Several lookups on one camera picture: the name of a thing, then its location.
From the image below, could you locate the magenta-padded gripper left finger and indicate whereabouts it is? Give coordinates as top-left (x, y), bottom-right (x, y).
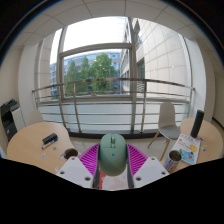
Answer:
top-left (55, 143), bottom-right (102, 190)

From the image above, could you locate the black and white printer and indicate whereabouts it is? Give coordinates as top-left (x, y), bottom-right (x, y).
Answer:
top-left (0, 98), bottom-right (26, 142)

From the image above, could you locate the blue and white marker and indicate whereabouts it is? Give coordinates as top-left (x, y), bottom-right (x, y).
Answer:
top-left (41, 137), bottom-right (59, 150)

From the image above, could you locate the white plastic chair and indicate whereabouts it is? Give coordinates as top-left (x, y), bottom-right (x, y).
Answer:
top-left (26, 109), bottom-right (45, 127)

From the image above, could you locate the black cylinder speaker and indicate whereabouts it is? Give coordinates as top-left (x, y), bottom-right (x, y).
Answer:
top-left (189, 109), bottom-right (205, 139)

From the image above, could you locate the mint green computer mouse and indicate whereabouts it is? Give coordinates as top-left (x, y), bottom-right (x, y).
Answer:
top-left (97, 133), bottom-right (129, 177)

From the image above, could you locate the metal balcony railing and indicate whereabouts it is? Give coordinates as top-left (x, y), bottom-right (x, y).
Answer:
top-left (31, 77), bottom-right (196, 135)

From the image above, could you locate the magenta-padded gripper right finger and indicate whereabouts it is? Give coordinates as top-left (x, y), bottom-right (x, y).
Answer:
top-left (125, 143), bottom-right (170, 190)

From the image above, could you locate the white chair with wooden legs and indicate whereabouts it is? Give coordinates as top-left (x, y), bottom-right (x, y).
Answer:
top-left (147, 101), bottom-right (182, 162)

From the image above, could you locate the colourful printed magazine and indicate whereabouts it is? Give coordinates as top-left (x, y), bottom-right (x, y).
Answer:
top-left (170, 132), bottom-right (202, 166)

